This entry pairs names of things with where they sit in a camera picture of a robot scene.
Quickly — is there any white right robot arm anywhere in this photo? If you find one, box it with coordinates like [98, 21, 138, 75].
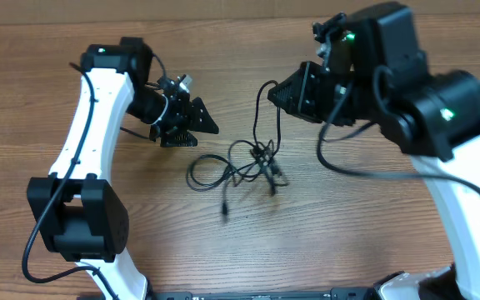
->
[268, 2, 480, 299]

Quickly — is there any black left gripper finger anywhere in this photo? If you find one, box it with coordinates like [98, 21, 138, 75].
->
[160, 131, 198, 148]
[189, 97, 219, 134]

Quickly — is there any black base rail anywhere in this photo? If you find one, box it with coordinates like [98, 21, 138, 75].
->
[151, 287, 380, 300]

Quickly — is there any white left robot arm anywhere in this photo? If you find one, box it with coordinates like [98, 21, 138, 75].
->
[27, 37, 219, 299]

